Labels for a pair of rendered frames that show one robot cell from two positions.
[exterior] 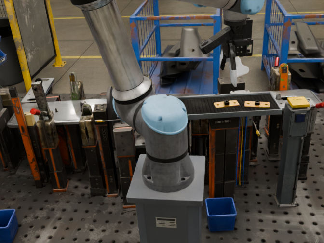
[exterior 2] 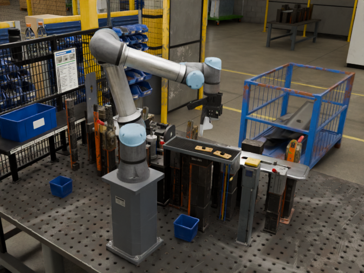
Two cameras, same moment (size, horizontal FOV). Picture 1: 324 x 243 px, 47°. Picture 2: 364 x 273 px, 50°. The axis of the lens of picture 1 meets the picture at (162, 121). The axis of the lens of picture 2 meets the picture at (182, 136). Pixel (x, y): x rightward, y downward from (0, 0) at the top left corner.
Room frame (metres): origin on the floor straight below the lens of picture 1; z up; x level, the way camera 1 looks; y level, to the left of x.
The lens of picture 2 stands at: (-0.47, -0.87, 1.97)
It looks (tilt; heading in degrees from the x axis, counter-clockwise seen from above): 23 degrees down; 25
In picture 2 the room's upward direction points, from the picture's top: 2 degrees clockwise
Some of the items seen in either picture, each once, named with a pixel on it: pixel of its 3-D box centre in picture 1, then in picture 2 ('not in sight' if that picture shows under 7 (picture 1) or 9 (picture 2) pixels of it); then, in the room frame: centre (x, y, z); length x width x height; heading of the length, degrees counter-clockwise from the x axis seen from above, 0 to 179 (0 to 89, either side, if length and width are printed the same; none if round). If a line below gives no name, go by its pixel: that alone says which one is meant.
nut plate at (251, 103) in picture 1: (257, 103); (222, 153); (1.15, -0.33, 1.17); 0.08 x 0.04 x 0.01; 76
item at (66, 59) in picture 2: not in sight; (65, 70); (1.62, 1.02, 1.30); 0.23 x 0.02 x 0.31; 179
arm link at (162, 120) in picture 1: (163, 124); (132, 141); (0.87, 0.00, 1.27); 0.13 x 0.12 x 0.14; 31
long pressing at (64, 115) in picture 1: (164, 105); (192, 145); (1.51, -0.01, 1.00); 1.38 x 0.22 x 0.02; 89
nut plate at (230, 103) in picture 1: (226, 102); (203, 148); (1.16, -0.23, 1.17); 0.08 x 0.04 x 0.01; 96
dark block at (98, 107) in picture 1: (107, 152); not in sight; (1.29, 0.23, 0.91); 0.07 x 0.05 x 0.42; 179
